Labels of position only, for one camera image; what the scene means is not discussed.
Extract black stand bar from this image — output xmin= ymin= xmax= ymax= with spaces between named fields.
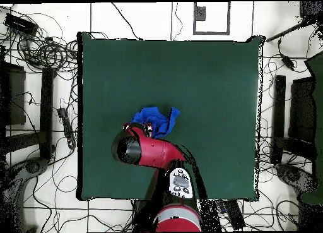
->
xmin=38 ymin=67 xmax=54 ymax=160
xmin=271 ymin=75 xmax=286 ymax=165

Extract black power strip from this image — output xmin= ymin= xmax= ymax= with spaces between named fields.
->
xmin=57 ymin=107 xmax=77 ymax=150

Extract black power brick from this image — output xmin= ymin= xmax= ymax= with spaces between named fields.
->
xmin=3 ymin=13 xmax=38 ymax=37

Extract black rod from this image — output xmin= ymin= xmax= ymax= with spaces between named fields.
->
xmin=266 ymin=20 xmax=311 ymax=43

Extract dark green table cloth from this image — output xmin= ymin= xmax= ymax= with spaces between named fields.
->
xmin=76 ymin=32 xmax=264 ymax=202
xmin=301 ymin=51 xmax=323 ymax=206

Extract grey floor frame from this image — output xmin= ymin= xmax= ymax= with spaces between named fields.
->
xmin=193 ymin=1 xmax=231 ymax=35

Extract black rectangular device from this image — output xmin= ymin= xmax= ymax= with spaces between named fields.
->
xmin=216 ymin=200 xmax=246 ymax=230

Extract black box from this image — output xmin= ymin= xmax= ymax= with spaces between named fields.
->
xmin=0 ymin=62 xmax=26 ymax=126
xmin=288 ymin=76 xmax=316 ymax=143

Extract black cable adapter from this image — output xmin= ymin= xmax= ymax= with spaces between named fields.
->
xmin=281 ymin=54 xmax=296 ymax=71

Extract tangled black cables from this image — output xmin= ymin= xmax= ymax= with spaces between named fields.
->
xmin=0 ymin=5 xmax=79 ymax=80

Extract blue laundry item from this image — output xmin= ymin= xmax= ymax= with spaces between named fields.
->
xmin=130 ymin=105 xmax=181 ymax=140

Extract grey stand foot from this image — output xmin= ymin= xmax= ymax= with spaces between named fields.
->
xmin=274 ymin=163 xmax=316 ymax=194
xmin=4 ymin=157 xmax=50 ymax=232

